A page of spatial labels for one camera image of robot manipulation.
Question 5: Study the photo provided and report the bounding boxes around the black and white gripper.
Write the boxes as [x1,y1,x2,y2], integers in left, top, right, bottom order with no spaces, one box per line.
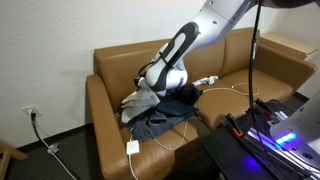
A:
[133,75,150,92]

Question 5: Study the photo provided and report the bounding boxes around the white cloth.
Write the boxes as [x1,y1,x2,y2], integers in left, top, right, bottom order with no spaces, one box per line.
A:
[120,87,162,125]

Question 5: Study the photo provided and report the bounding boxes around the black cloth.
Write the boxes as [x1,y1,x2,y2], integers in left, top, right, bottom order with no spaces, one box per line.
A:
[165,85,203,105]

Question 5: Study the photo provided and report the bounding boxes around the brown leather sofa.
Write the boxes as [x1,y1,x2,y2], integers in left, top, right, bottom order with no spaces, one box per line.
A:
[85,27,318,180]

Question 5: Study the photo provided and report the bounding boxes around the blue denim jeans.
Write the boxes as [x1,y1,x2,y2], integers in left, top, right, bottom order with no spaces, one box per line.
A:
[124,98,200,144]

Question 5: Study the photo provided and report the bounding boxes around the white power adapter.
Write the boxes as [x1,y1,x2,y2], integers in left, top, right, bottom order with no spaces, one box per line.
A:
[126,139,141,156]

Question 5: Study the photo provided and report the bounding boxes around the white power strip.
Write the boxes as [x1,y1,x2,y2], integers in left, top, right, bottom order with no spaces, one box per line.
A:
[191,75,220,88]

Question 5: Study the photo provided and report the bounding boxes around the black clamp with orange grip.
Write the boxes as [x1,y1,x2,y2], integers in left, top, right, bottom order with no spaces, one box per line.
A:
[224,112,245,138]

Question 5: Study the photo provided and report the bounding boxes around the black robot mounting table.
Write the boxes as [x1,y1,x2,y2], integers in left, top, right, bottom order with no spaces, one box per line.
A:
[201,98,320,180]

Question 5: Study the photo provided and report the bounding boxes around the wooden furniture piece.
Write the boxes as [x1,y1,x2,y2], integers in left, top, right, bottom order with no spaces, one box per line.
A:
[0,139,29,180]

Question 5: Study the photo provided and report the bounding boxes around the light wooden side table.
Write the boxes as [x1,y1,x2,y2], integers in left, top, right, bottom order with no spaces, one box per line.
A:
[259,31,320,62]

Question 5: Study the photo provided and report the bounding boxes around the white charging cable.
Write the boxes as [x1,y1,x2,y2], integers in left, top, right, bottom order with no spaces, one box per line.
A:
[152,82,261,151]

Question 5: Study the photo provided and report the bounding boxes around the white adapter power cord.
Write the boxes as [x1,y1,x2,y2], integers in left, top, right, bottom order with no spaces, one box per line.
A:
[127,134,140,180]

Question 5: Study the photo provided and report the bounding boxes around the white cord tag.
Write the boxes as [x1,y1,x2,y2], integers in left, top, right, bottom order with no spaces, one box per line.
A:
[47,143,61,155]

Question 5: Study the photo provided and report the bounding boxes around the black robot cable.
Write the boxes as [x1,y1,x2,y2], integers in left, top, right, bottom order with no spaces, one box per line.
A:
[247,0,291,180]

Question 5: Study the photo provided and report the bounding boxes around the black and grey power cord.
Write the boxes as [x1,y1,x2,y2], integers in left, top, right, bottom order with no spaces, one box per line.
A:
[30,111,79,180]

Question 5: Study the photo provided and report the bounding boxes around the white wall outlet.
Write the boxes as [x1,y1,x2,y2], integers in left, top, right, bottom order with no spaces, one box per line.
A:
[21,105,42,118]

